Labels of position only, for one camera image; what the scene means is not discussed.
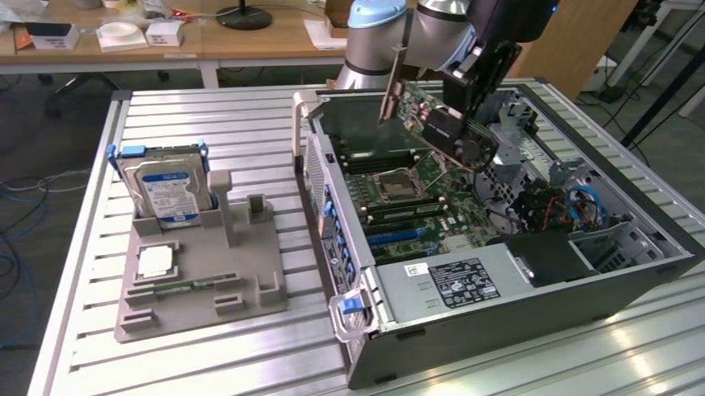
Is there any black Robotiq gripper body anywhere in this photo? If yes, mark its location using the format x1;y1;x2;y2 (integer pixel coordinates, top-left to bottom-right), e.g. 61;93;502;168
469;0;556;45

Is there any graphics card with metal bracket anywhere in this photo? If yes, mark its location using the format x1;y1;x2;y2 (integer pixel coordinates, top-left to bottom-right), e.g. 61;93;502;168
376;44;502;173

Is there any wooden cabinet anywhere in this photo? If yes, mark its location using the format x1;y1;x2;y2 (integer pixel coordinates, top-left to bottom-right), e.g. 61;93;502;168
483;0;639;100

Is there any metal socket cover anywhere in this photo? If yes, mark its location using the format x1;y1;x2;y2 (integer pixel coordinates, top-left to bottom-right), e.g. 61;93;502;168
412;151;456;195

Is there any CPU socket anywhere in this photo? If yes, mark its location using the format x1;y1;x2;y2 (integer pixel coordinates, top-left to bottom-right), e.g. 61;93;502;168
373;171;424;199

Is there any flat white box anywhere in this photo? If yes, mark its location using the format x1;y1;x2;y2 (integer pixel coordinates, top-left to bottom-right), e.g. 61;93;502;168
303;19;349;50

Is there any green motherboard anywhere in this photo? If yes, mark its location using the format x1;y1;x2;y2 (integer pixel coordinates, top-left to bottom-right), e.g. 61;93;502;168
329;144;507;265

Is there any black labelled RAM stick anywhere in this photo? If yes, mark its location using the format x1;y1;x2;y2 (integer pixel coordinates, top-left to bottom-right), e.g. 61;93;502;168
365;201;447;224

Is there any brown cardboard box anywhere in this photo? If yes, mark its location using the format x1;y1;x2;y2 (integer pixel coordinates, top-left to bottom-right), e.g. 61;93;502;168
323;0;353;29

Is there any blue expansion slot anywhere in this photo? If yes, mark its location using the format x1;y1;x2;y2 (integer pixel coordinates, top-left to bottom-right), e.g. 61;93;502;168
367;229;423;248

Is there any black plastic shroud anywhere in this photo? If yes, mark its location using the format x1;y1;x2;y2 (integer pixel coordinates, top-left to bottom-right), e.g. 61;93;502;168
503;229;599;288

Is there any black round lamp base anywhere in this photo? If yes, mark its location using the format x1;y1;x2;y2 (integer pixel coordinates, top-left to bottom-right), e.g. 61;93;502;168
214;0;273;31

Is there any metal disk bay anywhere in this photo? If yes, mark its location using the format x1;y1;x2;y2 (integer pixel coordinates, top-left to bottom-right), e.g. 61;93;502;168
566;222;667;276

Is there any grey power supply unit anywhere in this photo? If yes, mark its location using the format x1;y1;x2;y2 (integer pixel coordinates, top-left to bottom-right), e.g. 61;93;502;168
373;243;535;323

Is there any small white labelled box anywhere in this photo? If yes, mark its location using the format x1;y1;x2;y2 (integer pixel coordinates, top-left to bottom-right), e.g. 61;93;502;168
144;21;185;47

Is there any open black PC case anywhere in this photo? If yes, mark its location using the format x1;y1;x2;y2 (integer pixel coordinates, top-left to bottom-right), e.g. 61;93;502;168
289;78;705;391

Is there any hard disk with blue caddy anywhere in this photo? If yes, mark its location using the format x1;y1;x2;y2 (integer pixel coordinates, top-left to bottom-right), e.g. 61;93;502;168
104;139;221;231

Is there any grey plastic parts rack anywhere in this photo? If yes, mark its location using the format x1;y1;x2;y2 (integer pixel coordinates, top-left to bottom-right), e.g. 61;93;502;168
113;168;292;344

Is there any white box with round hollow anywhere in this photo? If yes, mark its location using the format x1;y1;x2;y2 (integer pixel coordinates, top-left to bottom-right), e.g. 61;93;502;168
96;22;149;53

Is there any green RAM stick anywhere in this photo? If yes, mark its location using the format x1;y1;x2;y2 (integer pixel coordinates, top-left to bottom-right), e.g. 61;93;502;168
152;276;221;295

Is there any silver CPU chip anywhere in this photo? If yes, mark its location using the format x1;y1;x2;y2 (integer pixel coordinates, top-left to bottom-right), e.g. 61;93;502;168
136;247;174;278

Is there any black office chair base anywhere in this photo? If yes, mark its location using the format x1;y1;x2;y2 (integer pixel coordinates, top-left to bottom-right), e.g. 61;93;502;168
41;73;120;120

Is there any wooden desk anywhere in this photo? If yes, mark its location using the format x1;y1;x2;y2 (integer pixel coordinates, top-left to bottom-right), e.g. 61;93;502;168
0;0;502;78

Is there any white box with black lid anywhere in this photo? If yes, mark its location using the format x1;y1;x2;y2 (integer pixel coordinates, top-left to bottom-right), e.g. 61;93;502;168
25;22;78;50

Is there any blue data wire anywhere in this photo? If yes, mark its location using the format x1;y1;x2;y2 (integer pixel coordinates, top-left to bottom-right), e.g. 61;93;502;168
566;185;607;228

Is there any white table frame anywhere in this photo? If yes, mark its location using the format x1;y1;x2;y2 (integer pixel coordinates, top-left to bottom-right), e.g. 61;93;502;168
580;0;705;119

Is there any blue floor cable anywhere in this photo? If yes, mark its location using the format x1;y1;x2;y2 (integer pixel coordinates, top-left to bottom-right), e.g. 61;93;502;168
0;181;53;351

